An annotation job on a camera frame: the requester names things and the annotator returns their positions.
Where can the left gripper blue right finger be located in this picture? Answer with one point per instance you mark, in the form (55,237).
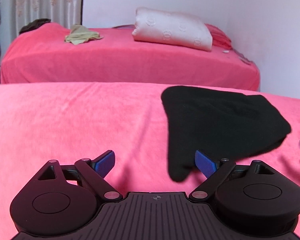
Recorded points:
(206,165)

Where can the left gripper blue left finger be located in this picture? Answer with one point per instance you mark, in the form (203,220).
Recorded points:
(104,163)

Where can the black knit pants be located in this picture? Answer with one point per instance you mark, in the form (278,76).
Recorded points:
(221,124)

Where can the pink blanket on near bed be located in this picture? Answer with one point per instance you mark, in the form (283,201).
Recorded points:
(71,121)

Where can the pink far bed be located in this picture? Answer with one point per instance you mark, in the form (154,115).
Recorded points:
(42,55)

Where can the folded red cloth stack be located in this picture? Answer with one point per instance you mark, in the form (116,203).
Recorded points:
(219,38)

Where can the beige garment on bed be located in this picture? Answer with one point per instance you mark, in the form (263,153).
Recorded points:
(79,34)

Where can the dark garment on bed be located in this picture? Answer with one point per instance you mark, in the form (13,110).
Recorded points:
(34,25)

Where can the patterned white curtain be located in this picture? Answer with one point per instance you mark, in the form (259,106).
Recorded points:
(64,12)

